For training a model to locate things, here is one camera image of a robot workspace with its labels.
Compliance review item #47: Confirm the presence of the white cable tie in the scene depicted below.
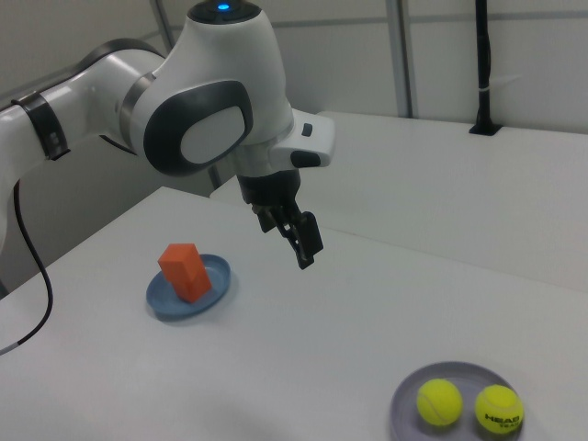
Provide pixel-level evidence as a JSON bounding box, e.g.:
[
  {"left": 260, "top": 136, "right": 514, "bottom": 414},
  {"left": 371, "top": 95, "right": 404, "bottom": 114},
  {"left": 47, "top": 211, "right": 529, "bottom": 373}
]
[{"left": 477, "top": 73, "right": 525, "bottom": 96}]

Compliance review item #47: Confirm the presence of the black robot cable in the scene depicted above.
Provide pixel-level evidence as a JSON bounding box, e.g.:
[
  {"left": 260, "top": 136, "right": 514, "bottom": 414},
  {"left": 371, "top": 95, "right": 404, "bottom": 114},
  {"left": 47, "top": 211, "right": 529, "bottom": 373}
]
[{"left": 0, "top": 176, "right": 54, "bottom": 356}]

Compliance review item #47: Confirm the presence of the yellow tennis ball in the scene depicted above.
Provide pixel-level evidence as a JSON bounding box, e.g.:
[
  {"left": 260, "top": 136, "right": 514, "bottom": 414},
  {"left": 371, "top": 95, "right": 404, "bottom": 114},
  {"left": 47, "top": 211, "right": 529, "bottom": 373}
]
[
  {"left": 474, "top": 384, "right": 525, "bottom": 435},
  {"left": 416, "top": 378, "right": 463, "bottom": 427}
]

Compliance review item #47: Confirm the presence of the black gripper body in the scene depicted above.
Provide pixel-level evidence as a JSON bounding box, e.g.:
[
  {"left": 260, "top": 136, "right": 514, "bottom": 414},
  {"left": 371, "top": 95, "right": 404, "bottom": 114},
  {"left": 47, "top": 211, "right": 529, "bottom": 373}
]
[{"left": 236, "top": 169, "right": 302, "bottom": 216}]

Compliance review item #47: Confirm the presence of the black upright pole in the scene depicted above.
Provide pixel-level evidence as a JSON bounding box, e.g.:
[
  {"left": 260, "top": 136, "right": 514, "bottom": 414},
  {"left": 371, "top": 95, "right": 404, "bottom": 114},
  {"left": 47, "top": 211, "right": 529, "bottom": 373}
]
[{"left": 468, "top": 0, "right": 503, "bottom": 138}]

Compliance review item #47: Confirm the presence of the blue round plate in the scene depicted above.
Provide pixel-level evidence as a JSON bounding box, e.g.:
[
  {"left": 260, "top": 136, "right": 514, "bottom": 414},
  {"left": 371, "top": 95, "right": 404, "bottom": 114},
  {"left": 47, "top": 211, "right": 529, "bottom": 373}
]
[{"left": 145, "top": 253, "right": 232, "bottom": 322}]

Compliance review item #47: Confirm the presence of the lilac round plate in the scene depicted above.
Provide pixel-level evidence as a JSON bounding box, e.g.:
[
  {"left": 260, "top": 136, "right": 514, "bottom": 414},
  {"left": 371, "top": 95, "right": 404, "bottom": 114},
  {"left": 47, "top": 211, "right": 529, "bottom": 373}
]
[{"left": 390, "top": 361, "right": 526, "bottom": 441}]

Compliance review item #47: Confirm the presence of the orange foam cube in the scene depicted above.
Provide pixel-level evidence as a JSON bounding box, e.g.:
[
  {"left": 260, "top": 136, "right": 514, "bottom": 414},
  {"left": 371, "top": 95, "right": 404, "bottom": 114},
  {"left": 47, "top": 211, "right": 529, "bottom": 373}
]
[
  {"left": 172, "top": 264, "right": 213, "bottom": 304},
  {"left": 157, "top": 243, "right": 206, "bottom": 285}
]

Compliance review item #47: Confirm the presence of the white adjacent table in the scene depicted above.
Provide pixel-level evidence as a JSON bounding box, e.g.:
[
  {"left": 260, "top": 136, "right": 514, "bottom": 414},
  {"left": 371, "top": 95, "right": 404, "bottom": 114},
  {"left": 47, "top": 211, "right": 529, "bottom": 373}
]
[{"left": 209, "top": 109, "right": 588, "bottom": 295}]

